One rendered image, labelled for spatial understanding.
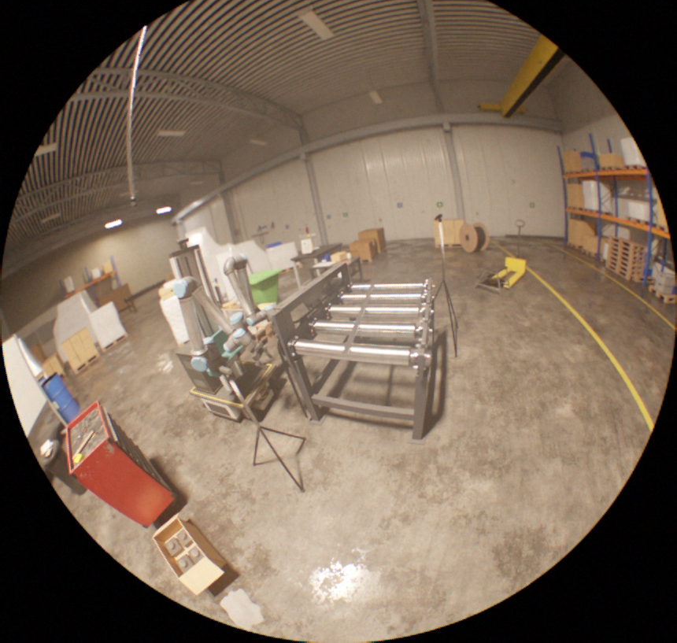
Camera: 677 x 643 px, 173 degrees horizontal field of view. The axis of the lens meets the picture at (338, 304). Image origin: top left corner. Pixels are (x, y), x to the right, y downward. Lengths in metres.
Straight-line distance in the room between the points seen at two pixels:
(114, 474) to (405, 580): 1.92
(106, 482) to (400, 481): 2.09
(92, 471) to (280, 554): 1.34
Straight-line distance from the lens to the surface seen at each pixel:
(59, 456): 3.50
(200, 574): 1.87
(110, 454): 1.87
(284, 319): 1.60
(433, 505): 1.77
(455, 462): 1.91
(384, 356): 1.34
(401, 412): 1.73
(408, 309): 1.83
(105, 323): 9.06
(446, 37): 10.57
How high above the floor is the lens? 1.69
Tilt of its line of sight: 22 degrees down
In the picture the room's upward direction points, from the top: 11 degrees counter-clockwise
